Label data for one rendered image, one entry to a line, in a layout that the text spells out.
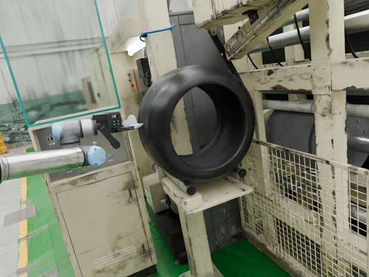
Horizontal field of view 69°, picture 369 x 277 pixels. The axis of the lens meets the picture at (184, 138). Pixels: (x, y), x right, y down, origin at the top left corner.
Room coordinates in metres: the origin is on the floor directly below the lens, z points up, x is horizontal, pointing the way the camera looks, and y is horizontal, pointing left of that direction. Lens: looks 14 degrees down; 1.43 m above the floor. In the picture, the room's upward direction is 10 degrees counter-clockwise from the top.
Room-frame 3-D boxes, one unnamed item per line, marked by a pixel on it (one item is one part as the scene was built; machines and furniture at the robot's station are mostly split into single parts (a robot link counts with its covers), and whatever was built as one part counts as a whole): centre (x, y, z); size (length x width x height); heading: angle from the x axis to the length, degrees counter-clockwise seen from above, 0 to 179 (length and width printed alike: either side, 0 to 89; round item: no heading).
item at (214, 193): (1.34, -0.06, 0.80); 0.37 x 0.36 x 0.02; 110
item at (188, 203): (1.29, 0.07, 0.84); 0.36 x 0.09 x 0.06; 20
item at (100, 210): (1.82, 0.69, 0.63); 0.56 x 0.41 x 1.27; 110
